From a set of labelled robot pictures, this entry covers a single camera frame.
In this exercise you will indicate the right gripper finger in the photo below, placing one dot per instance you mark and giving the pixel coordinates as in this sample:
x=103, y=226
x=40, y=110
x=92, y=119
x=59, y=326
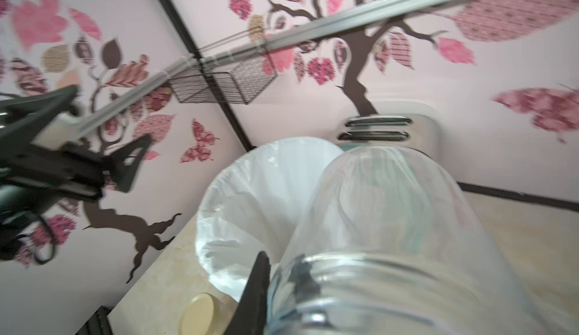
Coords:
x=251, y=314

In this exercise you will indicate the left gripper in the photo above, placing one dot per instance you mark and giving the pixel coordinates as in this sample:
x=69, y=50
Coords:
x=36, y=177

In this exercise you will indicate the glass jar beige lid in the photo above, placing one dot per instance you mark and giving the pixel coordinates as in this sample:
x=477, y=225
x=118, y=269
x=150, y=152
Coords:
x=207, y=315
x=390, y=245

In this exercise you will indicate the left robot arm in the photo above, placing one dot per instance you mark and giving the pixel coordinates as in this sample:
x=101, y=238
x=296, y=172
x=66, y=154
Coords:
x=26, y=229

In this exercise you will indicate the white plastic trash bag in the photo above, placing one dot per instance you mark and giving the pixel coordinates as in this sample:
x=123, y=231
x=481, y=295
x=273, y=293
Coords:
x=255, y=205

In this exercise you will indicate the mint green toaster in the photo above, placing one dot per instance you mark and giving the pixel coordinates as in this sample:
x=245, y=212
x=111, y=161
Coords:
x=412, y=131

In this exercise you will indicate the aluminium rail left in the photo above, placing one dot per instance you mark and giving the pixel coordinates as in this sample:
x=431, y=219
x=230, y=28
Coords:
x=86, y=125

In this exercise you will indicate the aluminium rail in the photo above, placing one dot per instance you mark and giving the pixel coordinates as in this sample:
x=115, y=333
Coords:
x=358, y=16
x=86, y=125

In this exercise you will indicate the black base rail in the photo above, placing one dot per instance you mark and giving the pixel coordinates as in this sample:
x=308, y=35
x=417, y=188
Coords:
x=98, y=323

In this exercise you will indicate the black wire basket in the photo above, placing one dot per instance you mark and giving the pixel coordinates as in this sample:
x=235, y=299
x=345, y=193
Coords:
x=232, y=79

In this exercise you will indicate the aluminium rail back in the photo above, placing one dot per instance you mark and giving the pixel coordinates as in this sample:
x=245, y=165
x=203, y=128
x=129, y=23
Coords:
x=358, y=16

